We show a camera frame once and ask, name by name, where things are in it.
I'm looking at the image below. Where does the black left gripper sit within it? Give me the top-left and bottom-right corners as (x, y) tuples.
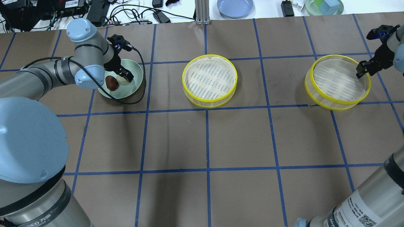
(104, 34), (134, 83)

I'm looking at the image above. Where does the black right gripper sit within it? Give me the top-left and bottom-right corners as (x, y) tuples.
(356, 25), (401, 79)

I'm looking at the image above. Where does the white steamed bun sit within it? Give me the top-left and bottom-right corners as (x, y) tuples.
(116, 75), (130, 86)

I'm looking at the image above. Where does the brown steamed bun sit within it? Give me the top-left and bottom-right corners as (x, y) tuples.
(105, 75), (119, 91)

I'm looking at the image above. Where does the yellow rimmed steamer basket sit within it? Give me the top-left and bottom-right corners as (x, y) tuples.
(304, 55), (371, 111)
(181, 54), (238, 109)

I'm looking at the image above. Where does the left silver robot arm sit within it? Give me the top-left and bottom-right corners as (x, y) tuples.
(1, 18), (134, 227)

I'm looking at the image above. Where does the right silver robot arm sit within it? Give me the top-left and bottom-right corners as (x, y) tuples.
(294, 25), (404, 227)

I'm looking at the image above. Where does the light green plate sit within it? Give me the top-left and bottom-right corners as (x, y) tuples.
(102, 59), (143, 99)

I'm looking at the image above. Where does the blue foam cube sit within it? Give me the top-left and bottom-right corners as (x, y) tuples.
(319, 0), (341, 15)

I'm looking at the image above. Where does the translucent green bowl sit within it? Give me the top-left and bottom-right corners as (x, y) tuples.
(305, 0), (344, 16)

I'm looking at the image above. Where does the green foam block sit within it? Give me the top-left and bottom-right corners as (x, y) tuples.
(313, 0), (325, 8)

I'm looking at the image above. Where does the black power adapter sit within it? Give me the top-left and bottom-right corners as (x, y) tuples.
(281, 0), (294, 17)

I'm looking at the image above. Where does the blue plate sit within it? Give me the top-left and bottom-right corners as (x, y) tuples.
(216, 0), (254, 19)

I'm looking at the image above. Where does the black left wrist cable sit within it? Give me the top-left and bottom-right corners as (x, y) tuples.
(19, 47), (146, 105)

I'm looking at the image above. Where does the aluminium frame post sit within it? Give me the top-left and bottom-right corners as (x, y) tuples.
(195, 0), (211, 25)

